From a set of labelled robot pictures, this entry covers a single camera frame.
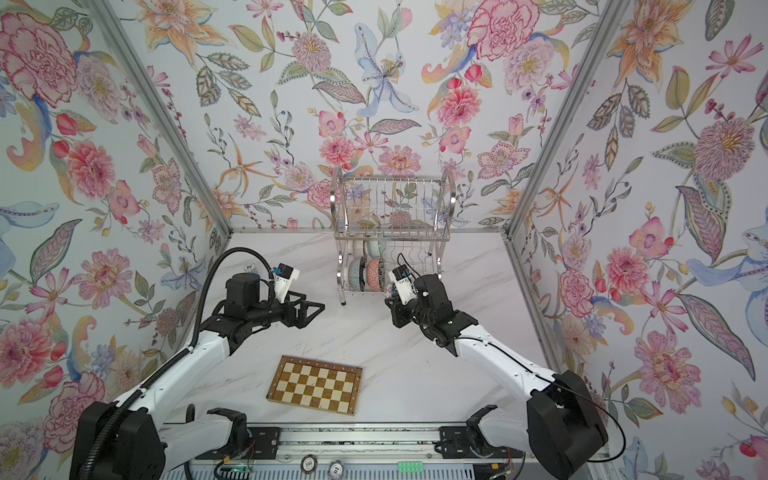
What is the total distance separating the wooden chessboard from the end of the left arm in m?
0.19

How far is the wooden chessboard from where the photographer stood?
80cm

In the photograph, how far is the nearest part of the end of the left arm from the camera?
61 centimetres
